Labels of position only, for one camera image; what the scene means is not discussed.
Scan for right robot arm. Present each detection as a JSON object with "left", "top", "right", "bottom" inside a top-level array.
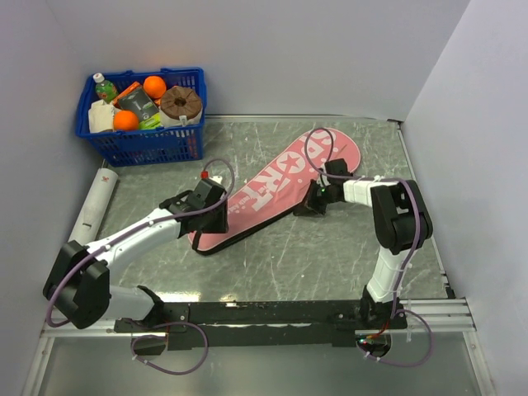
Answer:
[{"left": 293, "top": 158, "right": 433, "bottom": 328}]

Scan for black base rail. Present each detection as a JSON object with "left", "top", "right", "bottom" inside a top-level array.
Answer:
[{"left": 114, "top": 299, "right": 408, "bottom": 351}]

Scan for dark green carton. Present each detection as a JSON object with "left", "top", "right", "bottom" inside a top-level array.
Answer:
[{"left": 117, "top": 87, "right": 161, "bottom": 130}]

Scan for orange ball lower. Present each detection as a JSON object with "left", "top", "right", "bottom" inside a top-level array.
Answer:
[{"left": 113, "top": 110, "right": 139, "bottom": 131}]

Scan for blue plastic basket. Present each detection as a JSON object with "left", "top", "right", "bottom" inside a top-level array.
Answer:
[{"left": 74, "top": 67, "right": 207, "bottom": 167}]

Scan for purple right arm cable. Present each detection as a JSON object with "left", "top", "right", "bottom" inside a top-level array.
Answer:
[{"left": 307, "top": 127, "right": 434, "bottom": 368}]

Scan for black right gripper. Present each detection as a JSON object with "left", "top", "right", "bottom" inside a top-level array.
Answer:
[{"left": 295, "top": 179, "right": 338, "bottom": 216}]

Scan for pink racket bag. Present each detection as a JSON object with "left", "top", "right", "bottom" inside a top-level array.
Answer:
[{"left": 188, "top": 128, "right": 361, "bottom": 256}]

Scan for orange ball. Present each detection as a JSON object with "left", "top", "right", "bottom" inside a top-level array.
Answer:
[
  {"left": 143, "top": 75, "right": 167, "bottom": 100},
  {"left": 113, "top": 110, "right": 139, "bottom": 131}
]

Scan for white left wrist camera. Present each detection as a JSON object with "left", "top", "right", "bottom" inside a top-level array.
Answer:
[{"left": 200, "top": 170, "right": 224, "bottom": 186}]

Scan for green drink bottle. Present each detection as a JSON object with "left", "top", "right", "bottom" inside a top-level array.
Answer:
[{"left": 92, "top": 73, "right": 119, "bottom": 104}]

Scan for orange ball upper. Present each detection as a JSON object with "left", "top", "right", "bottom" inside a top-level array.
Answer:
[{"left": 143, "top": 75, "right": 167, "bottom": 100}]

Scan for white cloth bag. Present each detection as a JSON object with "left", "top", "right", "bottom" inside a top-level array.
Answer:
[{"left": 87, "top": 100, "right": 120, "bottom": 134}]

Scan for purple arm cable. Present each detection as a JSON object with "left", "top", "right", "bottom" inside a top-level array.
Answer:
[
  {"left": 45, "top": 158, "right": 236, "bottom": 375},
  {"left": 307, "top": 127, "right": 434, "bottom": 368}
]

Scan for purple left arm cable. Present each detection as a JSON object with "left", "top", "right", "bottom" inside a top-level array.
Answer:
[{"left": 45, "top": 158, "right": 236, "bottom": 375}]

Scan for white shuttlecock tube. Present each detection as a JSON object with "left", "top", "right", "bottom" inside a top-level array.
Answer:
[{"left": 68, "top": 167, "right": 118, "bottom": 245}]

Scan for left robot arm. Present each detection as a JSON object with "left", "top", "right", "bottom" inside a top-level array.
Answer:
[{"left": 43, "top": 178, "right": 229, "bottom": 332}]

